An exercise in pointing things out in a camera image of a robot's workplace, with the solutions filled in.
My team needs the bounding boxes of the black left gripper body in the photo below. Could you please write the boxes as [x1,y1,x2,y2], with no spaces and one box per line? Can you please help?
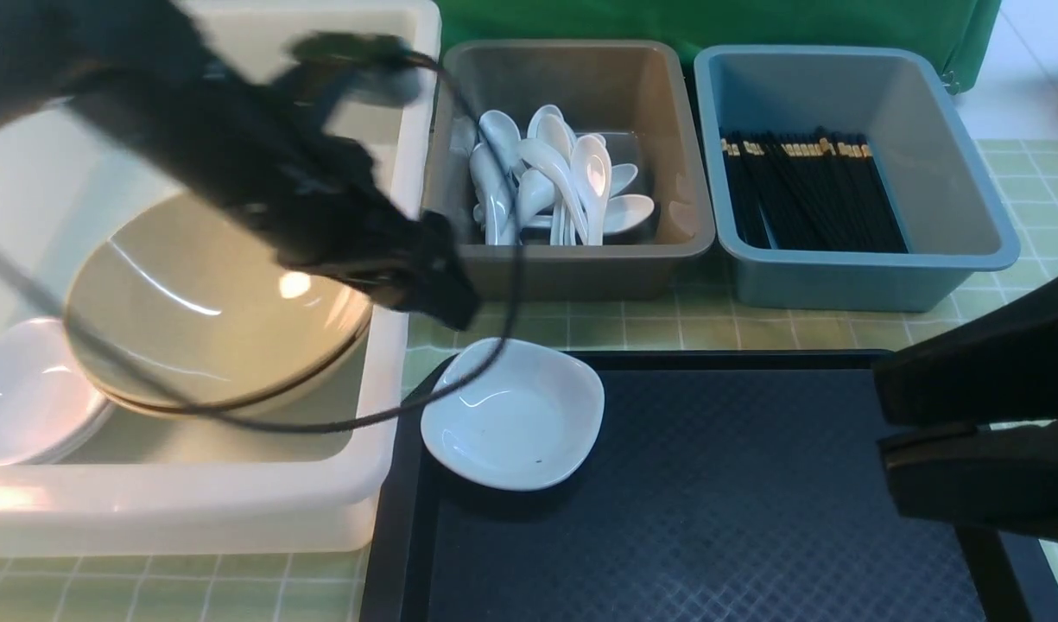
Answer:
[181,66,434,303]

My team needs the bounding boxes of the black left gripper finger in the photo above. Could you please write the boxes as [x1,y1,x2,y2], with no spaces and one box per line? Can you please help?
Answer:
[390,212,481,331]

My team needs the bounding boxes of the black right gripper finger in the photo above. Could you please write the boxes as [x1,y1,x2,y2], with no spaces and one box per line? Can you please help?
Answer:
[872,277,1058,428]
[877,420,1058,543]

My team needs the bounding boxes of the white square dish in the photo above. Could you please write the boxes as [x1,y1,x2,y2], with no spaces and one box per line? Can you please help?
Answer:
[421,340,606,492]

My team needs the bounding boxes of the tan noodle bowl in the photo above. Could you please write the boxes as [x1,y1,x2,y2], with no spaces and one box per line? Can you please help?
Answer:
[63,193,373,407]

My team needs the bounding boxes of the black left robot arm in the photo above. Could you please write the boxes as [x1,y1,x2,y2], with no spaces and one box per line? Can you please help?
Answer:
[0,1,481,330]

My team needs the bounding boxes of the tan bowl in tub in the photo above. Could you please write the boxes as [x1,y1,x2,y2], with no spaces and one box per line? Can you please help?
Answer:
[98,327,370,421]

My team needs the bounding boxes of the white spoon left front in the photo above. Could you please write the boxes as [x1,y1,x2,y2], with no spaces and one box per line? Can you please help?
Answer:
[469,144,519,245]

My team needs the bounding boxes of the white spoon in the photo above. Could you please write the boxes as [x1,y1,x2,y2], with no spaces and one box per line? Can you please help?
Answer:
[523,194,655,237]
[478,110,525,180]
[469,144,519,245]

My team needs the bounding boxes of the white spoon top left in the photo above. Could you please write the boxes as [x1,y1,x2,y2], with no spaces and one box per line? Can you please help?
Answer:
[478,110,525,180]

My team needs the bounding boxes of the white spoon upright bright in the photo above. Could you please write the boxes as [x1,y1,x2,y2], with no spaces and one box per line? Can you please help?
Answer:
[571,135,612,245]

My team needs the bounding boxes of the white spoon far right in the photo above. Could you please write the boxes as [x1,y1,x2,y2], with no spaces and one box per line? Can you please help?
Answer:
[523,194,655,237]

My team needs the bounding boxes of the blue chopstick bin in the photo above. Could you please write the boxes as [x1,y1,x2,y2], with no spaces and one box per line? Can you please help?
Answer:
[694,45,1021,314]

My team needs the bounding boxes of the bundle of black chopsticks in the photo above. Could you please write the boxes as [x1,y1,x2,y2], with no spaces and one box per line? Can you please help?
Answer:
[719,126,910,253]

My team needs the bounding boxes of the grey-brown spoon bin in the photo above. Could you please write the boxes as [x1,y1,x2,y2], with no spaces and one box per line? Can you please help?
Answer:
[421,40,717,301]

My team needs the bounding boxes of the black serving tray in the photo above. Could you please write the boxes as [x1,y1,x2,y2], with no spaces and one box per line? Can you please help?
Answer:
[358,350,1058,621]

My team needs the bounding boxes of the large white plastic tub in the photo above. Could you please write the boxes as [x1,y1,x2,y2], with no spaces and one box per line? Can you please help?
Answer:
[0,0,443,557]

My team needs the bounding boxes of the green cloth backdrop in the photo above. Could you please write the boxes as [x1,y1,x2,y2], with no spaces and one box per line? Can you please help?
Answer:
[438,1,1001,93]

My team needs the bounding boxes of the white dish in tub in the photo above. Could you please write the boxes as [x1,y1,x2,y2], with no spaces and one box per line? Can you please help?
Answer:
[0,316,111,467]

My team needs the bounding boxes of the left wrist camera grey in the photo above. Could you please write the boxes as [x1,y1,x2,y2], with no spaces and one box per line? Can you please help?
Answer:
[276,31,422,109]

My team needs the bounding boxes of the black left camera cable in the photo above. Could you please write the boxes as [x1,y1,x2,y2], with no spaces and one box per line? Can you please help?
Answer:
[0,52,527,435]

